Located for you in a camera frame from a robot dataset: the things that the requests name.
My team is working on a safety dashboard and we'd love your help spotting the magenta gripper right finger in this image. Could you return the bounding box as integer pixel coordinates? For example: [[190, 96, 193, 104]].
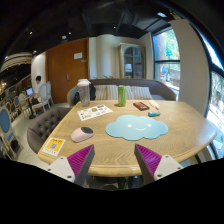
[[134, 144, 182, 185]]

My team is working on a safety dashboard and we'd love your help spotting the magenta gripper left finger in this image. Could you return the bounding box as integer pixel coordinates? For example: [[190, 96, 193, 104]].
[[47, 145, 95, 187]]

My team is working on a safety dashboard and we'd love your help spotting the pink computer mouse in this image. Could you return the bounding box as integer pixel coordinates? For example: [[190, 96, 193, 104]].
[[71, 127, 94, 143]]

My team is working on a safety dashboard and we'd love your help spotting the blue cloud mouse pad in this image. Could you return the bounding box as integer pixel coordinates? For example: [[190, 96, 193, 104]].
[[105, 115, 168, 141]]

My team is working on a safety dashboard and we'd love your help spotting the yellow QR code sticker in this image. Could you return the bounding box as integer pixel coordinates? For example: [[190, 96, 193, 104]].
[[42, 137, 65, 156]]

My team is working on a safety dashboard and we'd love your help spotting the small blue eraser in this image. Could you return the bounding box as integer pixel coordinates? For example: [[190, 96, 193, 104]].
[[148, 111, 161, 117]]

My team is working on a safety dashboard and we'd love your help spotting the grey tufted armchair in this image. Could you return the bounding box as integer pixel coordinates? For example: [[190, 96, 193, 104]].
[[27, 107, 70, 153]]

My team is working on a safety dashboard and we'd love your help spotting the black red flat box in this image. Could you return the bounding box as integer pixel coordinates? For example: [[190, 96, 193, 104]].
[[134, 102, 149, 111]]

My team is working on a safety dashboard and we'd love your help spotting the small white tube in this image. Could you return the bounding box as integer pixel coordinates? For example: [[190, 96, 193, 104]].
[[149, 100, 159, 110]]

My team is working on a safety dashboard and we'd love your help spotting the printed paper menu sheet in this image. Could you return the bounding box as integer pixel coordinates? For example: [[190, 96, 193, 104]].
[[78, 104, 112, 121]]

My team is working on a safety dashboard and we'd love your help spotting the blue white ornate chair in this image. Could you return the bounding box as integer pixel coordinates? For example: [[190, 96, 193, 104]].
[[0, 107, 22, 160]]

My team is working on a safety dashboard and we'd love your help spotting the black bag on sofa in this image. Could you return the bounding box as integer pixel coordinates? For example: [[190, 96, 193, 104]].
[[73, 84, 96, 105]]

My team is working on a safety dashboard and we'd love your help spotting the seated person in white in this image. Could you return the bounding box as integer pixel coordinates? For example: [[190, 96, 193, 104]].
[[30, 75, 42, 105]]

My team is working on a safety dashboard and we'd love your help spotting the green drink can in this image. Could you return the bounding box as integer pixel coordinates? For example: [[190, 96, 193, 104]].
[[118, 86, 126, 107]]

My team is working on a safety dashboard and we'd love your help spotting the white chair by person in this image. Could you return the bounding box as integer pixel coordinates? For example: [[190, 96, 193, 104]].
[[32, 82, 53, 111]]

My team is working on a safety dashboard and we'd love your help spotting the clear plastic shaker bottle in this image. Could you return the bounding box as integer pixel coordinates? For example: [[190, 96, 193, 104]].
[[77, 79, 90, 107]]

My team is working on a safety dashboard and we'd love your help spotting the brown sofa with striped cushions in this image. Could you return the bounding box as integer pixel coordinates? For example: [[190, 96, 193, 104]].
[[66, 78, 178, 107]]

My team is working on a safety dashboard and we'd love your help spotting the open laptop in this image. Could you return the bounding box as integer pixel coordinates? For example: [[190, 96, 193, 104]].
[[26, 87, 34, 96]]

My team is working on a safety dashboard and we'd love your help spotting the orange wooden door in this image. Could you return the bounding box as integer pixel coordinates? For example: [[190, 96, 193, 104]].
[[46, 38, 89, 103]]

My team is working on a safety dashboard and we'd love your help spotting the arched glass cabinet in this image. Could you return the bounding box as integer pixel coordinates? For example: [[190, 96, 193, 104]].
[[118, 43, 146, 79]]

